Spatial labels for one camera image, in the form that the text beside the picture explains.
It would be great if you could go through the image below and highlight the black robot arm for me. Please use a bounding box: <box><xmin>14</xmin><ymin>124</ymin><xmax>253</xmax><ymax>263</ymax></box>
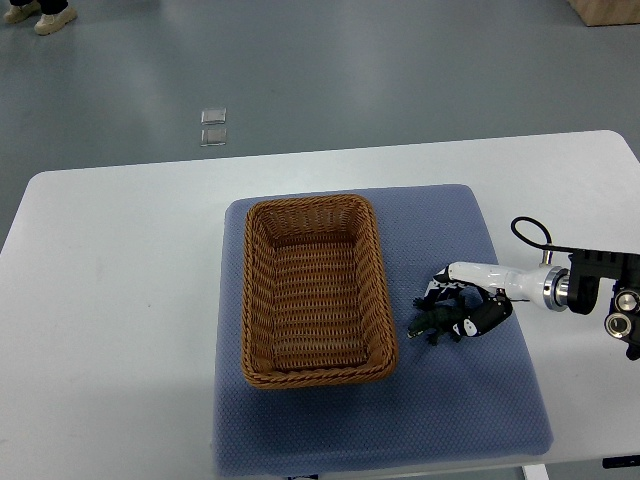
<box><xmin>567</xmin><ymin>249</ymin><xmax>639</xmax><ymax>361</ymax></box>

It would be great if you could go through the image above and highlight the upper floor socket plate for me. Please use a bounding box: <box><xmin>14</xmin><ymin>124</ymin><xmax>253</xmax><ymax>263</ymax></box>
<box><xmin>201</xmin><ymin>107</ymin><xmax>227</xmax><ymax>125</ymax></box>

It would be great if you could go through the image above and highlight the brown wicker basket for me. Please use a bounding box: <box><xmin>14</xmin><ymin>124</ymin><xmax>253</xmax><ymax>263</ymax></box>
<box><xmin>241</xmin><ymin>194</ymin><xmax>399</xmax><ymax>390</ymax></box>

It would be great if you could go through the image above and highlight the lower floor socket plate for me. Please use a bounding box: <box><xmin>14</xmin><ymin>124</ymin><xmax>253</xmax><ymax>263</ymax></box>
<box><xmin>200</xmin><ymin>127</ymin><xmax>227</xmax><ymax>147</ymax></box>

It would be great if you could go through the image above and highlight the floor socket plate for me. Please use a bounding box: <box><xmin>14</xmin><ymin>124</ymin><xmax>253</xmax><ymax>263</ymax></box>
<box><xmin>201</xmin><ymin>107</ymin><xmax>227</xmax><ymax>125</ymax></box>
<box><xmin>200</xmin><ymin>127</ymin><xmax>227</xmax><ymax>147</ymax></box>

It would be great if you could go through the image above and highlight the dark green toy crocodile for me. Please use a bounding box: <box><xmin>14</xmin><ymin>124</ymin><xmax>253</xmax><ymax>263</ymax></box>
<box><xmin>407</xmin><ymin>296</ymin><xmax>468</xmax><ymax>346</ymax></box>

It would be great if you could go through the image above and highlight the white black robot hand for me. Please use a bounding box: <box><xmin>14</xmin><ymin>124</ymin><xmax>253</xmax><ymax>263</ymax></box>
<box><xmin>414</xmin><ymin>262</ymin><xmax>569</xmax><ymax>339</ymax></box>

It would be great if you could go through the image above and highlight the beige shoe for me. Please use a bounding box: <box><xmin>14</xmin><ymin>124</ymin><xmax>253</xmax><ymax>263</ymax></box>
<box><xmin>3</xmin><ymin>1</ymin><xmax>41</xmax><ymax>24</ymax></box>
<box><xmin>34</xmin><ymin>6</ymin><xmax>78</xmax><ymax>36</ymax></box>

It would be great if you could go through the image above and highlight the blue textured mat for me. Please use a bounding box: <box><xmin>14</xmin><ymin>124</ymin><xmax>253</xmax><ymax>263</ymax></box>
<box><xmin>213</xmin><ymin>185</ymin><xmax>553</xmax><ymax>477</ymax></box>

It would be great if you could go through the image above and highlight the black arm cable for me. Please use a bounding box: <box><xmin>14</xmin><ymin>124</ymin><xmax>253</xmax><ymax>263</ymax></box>
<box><xmin>510</xmin><ymin>216</ymin><xmax>576</xmax><ymax>266</ymax></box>

